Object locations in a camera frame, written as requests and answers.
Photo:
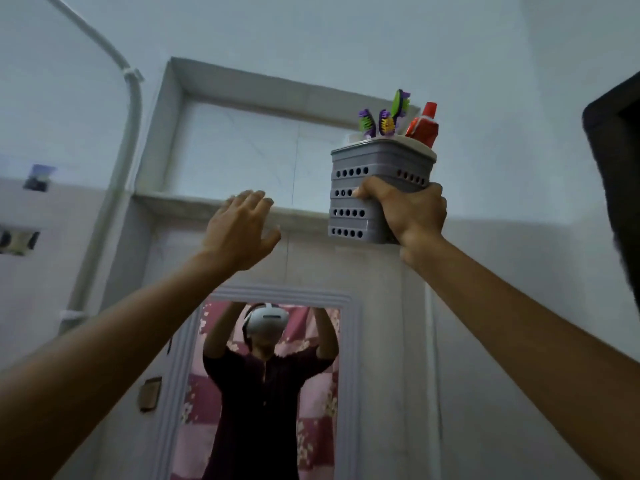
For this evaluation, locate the person's left hand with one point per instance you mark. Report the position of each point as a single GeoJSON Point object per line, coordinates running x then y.
{"type": "Point", "coordinates": [237, 234]}

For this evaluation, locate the person's right hand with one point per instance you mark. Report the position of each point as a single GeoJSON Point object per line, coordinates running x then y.
{"type": "Point", "coordinates": [415, 214]}

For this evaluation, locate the person's right thumb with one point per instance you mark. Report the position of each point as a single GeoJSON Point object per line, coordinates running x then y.
{"type": "Point", "coordinates": [367, 192]}

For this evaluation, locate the person's left thumb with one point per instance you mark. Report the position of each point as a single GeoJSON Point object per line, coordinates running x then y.
{"type": "Point", "coordinates": [270, 239]}

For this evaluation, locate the grey perforated plastic basket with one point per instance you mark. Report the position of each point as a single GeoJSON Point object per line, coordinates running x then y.
{"type": "Point", "coordinates": [357, 194]}

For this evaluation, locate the person's right forearm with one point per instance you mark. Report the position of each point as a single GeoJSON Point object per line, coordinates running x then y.
{"type": "Point", "coordinates": [525, 344]}

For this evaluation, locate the person's left forearm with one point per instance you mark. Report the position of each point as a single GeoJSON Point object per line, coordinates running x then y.
{"type": "Point", "coordinates": [100, 354]}

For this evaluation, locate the purple and yellow toothbrush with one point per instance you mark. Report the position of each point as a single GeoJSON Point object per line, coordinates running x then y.
{"type": "Point", "coordinates": [386, 123]}

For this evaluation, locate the red toothpaste tube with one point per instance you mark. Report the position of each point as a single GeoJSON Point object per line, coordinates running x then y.
{"type": "Point", "coordinates": [424, 127]}

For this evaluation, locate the white pipe clip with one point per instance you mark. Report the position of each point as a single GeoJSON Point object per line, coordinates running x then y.
{"type": "Point", "coordinates": [131, 74]}

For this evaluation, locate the black rounded panel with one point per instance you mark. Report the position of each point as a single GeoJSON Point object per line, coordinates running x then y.
{"type": "Point", "coordinates": [620, 184]}

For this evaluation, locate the white framed wall mirror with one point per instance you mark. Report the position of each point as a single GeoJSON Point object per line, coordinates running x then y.
{"type": "Point", "coordinates": [350, 369]}

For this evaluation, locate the white wall pipe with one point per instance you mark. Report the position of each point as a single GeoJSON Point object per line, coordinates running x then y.
{"type": "Point", "coordinates": [131, 124]}

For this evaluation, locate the brown wall switch box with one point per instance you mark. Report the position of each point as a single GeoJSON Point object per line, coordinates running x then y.
{"type": "Point", "coordinates": [150, 394]}

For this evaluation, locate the small blue wall fixture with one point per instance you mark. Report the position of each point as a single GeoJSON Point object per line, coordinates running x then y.
{"type": "Point", "coordinates": [39, 177]}

